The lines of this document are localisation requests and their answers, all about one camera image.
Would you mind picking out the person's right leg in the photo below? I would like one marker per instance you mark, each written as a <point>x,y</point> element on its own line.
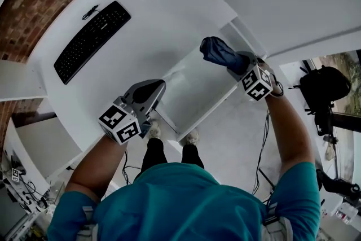
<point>192,155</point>

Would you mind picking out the white plastic container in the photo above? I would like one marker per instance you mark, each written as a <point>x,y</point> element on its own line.
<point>347,213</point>

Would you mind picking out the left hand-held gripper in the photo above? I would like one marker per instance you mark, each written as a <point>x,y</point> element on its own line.
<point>146,93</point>

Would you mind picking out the person's leg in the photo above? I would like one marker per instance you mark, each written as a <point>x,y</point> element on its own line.
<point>192,155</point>
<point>154,153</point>

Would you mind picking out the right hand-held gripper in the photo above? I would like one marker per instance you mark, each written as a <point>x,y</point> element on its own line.
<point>258,82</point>

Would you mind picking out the black backpack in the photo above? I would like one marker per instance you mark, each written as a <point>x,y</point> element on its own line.
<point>324,90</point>

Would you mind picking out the person's beige shoe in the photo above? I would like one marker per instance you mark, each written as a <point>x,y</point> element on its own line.
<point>191,137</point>
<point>155,129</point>

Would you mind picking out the person's left leg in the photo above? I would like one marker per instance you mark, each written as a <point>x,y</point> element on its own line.
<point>154,153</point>

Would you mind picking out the person's right forearm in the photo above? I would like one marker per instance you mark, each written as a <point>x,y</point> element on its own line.
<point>290,135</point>

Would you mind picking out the person's left forearm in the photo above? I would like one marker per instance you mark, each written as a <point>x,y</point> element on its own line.
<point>96,163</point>

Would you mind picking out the teal shirt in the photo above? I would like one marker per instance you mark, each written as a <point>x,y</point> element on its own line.
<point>180,206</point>

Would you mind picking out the person's left beige shoe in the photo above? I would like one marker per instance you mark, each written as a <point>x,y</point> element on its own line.
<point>155,129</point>

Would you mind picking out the small printed tag block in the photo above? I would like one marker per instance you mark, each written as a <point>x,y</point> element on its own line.
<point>15,175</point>

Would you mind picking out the black stand base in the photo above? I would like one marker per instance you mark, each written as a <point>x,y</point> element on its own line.
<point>335,186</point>

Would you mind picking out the person's right beige shoe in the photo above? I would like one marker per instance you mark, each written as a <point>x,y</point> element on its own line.
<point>191,137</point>

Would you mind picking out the black keyboard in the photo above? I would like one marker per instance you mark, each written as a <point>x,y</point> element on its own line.
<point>91,41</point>

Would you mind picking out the white drawer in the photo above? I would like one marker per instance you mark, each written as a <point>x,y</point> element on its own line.
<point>197,87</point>

